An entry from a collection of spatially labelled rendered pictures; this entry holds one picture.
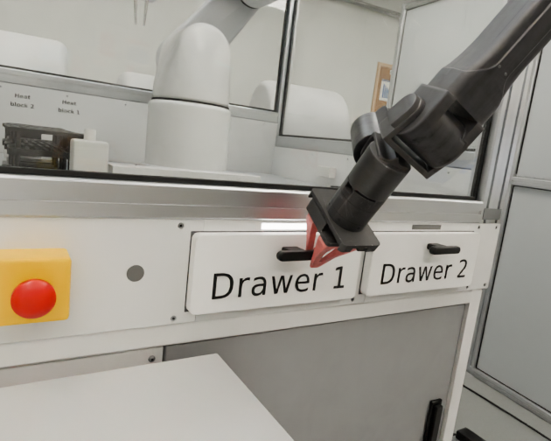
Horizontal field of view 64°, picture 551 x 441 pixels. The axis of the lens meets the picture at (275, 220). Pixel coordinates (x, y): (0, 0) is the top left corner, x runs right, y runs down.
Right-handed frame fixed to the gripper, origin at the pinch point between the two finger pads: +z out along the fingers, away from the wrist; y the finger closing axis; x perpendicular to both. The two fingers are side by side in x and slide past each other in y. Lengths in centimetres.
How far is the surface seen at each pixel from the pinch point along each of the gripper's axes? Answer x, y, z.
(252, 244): 9.1, 3.0, 0.3
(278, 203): 4.3, 8.0, -3.0
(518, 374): -171, -4, 89
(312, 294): -2.8, -1.8, 6.8
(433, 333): -38.6, -6.7, 18.2
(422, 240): -26.0, 3.1, -0.5
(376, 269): -15.6, 0.2, 3.7
